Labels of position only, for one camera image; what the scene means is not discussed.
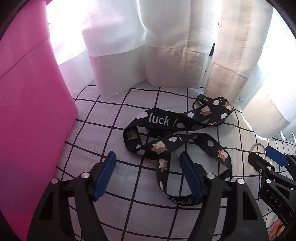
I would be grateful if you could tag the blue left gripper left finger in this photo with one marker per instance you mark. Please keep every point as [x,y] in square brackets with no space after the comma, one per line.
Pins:
[102,173]

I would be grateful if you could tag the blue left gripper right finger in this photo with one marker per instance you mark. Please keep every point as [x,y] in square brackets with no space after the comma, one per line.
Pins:
[193,173]

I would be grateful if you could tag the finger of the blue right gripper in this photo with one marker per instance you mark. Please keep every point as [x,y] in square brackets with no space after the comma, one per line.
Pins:
[276,156]

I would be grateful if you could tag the pink plastic tub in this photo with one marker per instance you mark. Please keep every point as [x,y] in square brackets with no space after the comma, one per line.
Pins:
[37,114]

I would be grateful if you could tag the white curtain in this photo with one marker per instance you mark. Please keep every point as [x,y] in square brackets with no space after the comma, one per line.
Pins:
[235,49]

